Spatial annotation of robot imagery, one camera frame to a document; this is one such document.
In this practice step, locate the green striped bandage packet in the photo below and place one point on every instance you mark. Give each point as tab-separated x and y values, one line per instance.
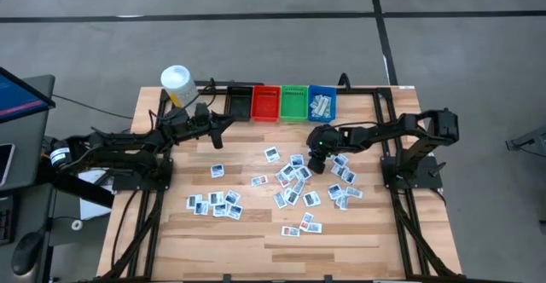
320	105
316	113
314	103
325	114
327	104

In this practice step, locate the blue plastic basket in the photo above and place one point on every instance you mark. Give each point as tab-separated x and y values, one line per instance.
317	90

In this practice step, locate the white wipes canister yellow label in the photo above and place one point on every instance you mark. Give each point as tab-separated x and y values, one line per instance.
179	82

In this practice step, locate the green plastic basket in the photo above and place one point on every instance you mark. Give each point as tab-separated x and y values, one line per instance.
294	104

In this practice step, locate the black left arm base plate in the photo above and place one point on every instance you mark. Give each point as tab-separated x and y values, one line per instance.
141	184

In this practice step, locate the monitor with blue screen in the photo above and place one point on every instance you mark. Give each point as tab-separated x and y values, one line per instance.
19	97

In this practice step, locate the white tape roll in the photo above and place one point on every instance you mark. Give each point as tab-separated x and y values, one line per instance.
77	224

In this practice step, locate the grey stand leg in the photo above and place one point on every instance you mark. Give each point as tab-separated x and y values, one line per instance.
529	140

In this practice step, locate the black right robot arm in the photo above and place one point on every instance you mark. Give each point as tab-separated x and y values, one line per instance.
392	131

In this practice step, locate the red plastic basket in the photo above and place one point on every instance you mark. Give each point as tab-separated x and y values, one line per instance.
265	104

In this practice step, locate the white packet with dark print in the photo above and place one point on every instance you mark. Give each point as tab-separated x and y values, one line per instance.
354	192
297	160
217	171
234	211
280	200
311	198
202	207
338	170
315	228
335	191
340	160
288	171
220	209
193	200
349	176
232	197
271	154
215	198
303	172
292	197
342	202

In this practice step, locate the white phone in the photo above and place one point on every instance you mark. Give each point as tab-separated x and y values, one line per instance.
5	163

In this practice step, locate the white paper sheet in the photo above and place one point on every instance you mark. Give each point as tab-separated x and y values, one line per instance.
91	193

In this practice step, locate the black plastic basket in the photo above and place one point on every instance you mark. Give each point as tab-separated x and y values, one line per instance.
241	104

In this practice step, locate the black keyboard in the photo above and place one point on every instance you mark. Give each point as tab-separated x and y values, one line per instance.
5	225

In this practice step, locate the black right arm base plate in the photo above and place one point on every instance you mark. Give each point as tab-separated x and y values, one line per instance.
420	180

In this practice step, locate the black stand beam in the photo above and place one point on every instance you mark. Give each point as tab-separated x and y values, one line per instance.
77	187

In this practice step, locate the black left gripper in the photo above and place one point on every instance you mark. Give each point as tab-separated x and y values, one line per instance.
192	125

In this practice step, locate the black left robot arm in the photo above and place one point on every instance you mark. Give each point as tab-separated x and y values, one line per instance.
119	140

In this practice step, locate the black computer mouse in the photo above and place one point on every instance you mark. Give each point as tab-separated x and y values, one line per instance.
26	253

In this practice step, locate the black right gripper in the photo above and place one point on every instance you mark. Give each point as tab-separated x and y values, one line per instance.
332	140

